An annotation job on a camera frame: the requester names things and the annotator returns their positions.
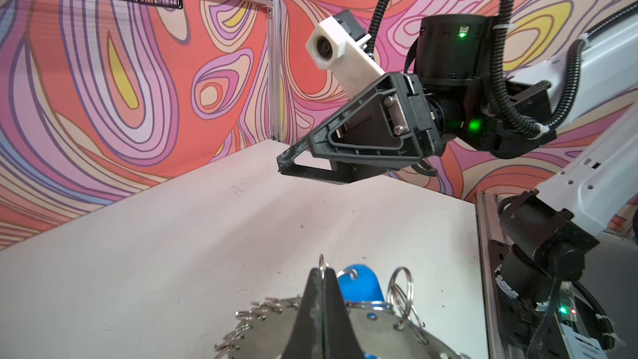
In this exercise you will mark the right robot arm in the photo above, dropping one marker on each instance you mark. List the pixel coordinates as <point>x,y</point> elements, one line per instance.
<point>453,87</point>

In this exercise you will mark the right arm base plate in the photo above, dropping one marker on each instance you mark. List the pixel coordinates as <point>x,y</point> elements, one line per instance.
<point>576,330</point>

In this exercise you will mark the round keyring disc with keys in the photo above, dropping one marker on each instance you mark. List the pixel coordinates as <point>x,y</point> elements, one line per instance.
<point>385,321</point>

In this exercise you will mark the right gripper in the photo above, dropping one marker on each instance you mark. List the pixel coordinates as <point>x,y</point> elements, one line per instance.
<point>391,118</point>

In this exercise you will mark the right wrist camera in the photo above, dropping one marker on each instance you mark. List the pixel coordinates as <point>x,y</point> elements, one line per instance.
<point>338,45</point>

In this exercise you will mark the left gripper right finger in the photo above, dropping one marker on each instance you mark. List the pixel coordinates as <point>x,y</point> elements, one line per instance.
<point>339,338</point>

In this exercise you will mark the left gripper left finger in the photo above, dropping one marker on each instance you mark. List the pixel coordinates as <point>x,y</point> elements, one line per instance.
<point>306,340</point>

